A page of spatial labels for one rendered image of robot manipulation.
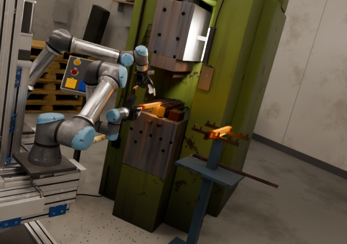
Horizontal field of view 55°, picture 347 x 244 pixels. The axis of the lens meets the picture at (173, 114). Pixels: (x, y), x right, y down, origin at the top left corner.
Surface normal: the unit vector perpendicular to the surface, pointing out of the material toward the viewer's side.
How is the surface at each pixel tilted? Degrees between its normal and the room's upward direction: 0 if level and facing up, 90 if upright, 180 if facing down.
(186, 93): 90
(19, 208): 90
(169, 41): 90
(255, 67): 90
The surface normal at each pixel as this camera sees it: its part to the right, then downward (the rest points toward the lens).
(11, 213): 0.68, 0.31
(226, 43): -0.38, 0.12
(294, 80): -0.70, 0.00
